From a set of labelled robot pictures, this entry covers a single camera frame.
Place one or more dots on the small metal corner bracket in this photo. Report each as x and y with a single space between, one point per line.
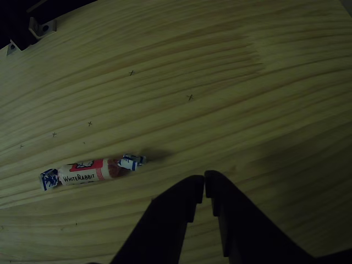
41 27
12 48

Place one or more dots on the White Rabbit candy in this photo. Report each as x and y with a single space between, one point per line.
82 173

